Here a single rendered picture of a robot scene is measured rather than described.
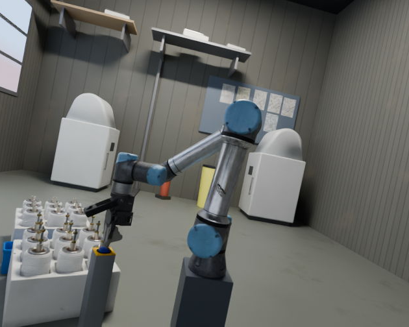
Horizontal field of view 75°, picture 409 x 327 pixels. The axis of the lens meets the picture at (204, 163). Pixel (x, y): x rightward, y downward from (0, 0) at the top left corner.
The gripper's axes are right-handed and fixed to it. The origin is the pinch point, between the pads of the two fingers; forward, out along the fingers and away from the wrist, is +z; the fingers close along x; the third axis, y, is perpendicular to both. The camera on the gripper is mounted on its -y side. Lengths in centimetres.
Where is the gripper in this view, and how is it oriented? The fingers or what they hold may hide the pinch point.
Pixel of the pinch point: (104, 244)
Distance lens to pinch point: 110.8
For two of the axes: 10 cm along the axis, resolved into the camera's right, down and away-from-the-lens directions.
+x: -5.6, -1.3, 8.2
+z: -2.0, 9.8, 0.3
